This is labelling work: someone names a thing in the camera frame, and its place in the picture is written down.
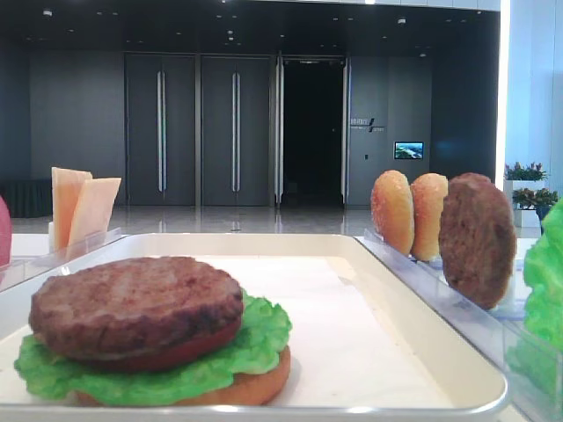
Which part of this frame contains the brown meat patty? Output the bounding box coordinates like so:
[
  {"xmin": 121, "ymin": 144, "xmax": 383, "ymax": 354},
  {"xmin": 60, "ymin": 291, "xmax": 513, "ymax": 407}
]
[
  {"xmin": 439, "ymin": 172, "xmax": 516, "ymax": 309},
  {"xmin": 29, "ymin": 256, "xmax": 244, "ymax": 360}
]

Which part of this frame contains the lettuce leaf on tray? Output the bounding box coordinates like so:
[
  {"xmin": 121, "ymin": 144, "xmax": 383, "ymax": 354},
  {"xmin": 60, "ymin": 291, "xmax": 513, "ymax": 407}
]
[{"xmin": 14, "ymin": 294, "xmax": 292, "ymax": 406}]

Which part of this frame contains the tomato slice on lettuce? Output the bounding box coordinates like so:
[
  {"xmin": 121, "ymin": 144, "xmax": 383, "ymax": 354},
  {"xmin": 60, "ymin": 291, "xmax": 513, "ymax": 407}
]
[{"xmin": 84, "ymin": 316, "xmax": 242, "ymax": 373}]

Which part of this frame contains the orange cheese slice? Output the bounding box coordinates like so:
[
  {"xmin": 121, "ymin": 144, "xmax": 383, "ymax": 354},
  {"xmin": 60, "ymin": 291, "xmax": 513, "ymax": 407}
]
[{"xmin": 51, "ymin": 167, "xmax": 92, "ymax": 251}]

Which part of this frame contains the upright red tomato slice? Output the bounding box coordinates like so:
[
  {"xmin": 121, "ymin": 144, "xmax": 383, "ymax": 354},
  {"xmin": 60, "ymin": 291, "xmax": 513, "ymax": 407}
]
[{"xmin": 0, "ymin": 198, "xmax": 12, "ymax": 266}]

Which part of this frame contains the upright green lettuce leaf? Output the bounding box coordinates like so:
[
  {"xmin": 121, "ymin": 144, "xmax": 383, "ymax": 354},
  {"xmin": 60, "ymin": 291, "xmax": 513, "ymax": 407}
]
[{"xmin": 507, "ymin": 202, "xmax": 562, "ymax": 397}]

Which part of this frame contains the upright bun slice inner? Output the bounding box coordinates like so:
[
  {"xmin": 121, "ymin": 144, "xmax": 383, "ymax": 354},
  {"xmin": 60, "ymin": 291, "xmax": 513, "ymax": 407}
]
[{"xmin": 371, "ymin": 170, "xmax": 414, "ymax": 256}]

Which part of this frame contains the upright bun slice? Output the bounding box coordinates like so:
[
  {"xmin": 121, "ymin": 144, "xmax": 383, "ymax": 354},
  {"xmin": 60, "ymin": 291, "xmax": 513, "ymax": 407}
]
[
  {"xmin": 371, "ymin": 170, "xmax": 414, "ymax": 256},
  {"xmin": 411, "ymin": 172, "xmax": 449, "ymax": 261}
]

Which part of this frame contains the open glass door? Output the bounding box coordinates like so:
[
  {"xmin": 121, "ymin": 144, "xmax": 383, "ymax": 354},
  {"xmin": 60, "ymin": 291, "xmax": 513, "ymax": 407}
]
[{"xmin": 274, "ymin": 52, "xmax": 284, "ymax": 207}]

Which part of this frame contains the dark double door middle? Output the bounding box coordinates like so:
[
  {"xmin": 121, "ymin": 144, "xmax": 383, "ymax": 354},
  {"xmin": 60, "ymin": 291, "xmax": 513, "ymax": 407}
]
[{"xmin": 201, "ymin": 56, "xmax": 269, "ymax": 207}]

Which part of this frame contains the dark double door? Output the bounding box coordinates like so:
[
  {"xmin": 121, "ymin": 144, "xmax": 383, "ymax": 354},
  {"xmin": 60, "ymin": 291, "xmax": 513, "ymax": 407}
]
[
  {"xmin": 201, "ymin": 56, "xmax": 269, "ymax": 207},
  {"xmin": 126, "ymin": 55, "xmax": 195, "ymax": 206}
]

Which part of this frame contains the upright bun slice outer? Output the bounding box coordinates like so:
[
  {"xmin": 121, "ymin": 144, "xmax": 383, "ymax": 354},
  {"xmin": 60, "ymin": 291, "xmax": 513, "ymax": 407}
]
[{"xmin": 411, "ymin": 172, "xmax": 449, "ymax": 261}]

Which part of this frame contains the metal baking tray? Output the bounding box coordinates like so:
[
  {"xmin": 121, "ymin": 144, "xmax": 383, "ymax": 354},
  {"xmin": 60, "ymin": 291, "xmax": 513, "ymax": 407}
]
[{"xmin": 1, "ymin": 234, "xmax": 509, "ymax": 421}]

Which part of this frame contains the dark double door left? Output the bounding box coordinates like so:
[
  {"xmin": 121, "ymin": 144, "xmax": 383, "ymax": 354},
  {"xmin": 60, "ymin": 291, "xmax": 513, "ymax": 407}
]
[{"xmin": 126, "ymin": 55, "xmax": 195, "ymax": 206}]

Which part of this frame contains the bottom bun on tray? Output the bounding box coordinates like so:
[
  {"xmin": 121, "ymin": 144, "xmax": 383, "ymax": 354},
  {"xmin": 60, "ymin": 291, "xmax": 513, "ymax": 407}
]
[{"xmin": 72, "ymin": 342, "xmax": 290, "ymax": 407}]

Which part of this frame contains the flower planter lower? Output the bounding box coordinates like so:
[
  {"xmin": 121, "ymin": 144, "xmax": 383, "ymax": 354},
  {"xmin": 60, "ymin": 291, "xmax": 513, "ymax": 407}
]
[{"xmin": 512, "ymin": 188, "xmax": 559, "ymax": 228}]

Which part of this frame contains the flower planter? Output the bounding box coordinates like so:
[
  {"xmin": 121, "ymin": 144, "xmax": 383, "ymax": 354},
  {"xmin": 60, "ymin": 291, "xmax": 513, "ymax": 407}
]
[
  {"xmin": 512, "ymin": 188, "xmax": 559, "ymax": 228},
  {"xmin": 504, "ymin": 162, "xmax": 546, "ymax": 201}
]

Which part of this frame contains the flower planter upper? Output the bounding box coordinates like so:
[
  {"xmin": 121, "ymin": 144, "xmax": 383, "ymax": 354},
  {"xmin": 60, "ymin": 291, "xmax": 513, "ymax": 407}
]
[{"xmin": 504, "ymin": 162, "xmax": 546, "ymax": 201}]

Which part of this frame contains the wall display screen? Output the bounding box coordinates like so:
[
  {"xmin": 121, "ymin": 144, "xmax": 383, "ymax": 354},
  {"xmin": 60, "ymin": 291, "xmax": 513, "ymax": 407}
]
[{"xmin": 393, "ymin": 142, "xmax": 424, "ymax": 160}]

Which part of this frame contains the left clear acrylic rail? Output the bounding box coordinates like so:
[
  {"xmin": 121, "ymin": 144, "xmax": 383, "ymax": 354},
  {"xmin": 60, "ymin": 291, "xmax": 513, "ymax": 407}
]
[{"xmin": 1, "ymin": 228, "xmax": 124, "ymax": 291}]

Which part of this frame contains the clear acrylic rail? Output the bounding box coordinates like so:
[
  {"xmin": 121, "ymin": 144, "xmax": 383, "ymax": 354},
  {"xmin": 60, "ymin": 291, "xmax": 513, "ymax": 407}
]
[
  {"xmin": 362, "ymin": 229, "xmax": 562, "ymax": 421},
  {"xmin": 1, "ymin": 228, "xmax": 124, "ymax": 291}
]

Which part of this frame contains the right clear acrylic rail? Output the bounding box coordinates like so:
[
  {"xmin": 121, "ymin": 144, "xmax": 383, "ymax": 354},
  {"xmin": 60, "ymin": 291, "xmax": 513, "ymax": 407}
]
[{"xmin": 362, "ymin": 229, "xmax": 562, "ymax": 421}]

